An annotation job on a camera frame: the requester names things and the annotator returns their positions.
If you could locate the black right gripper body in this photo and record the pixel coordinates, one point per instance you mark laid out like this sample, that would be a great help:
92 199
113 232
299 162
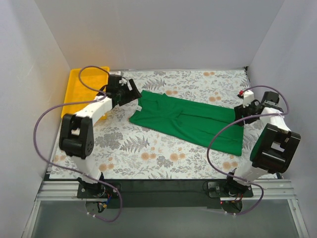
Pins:
242 115

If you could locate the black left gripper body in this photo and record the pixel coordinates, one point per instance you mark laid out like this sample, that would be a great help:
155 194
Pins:
127 92

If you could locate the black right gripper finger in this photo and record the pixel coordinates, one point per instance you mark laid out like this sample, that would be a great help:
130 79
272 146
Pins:
239 110
244 122

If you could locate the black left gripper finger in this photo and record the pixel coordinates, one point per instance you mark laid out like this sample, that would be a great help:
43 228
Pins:
133 93
127 100

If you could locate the green t shirt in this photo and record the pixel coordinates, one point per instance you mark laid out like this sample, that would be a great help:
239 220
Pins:
194 122

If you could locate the yellow plastic tray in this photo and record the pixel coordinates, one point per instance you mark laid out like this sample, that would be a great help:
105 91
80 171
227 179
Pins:
77 92

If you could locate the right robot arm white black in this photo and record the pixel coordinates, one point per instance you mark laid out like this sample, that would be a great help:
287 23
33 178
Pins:
275 148

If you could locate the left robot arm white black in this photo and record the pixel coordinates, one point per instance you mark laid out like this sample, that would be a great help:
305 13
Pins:
77 134

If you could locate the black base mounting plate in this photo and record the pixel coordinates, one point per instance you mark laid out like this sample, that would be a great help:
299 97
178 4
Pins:
150 193

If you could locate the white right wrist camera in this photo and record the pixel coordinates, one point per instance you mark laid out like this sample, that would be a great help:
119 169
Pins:
247 96

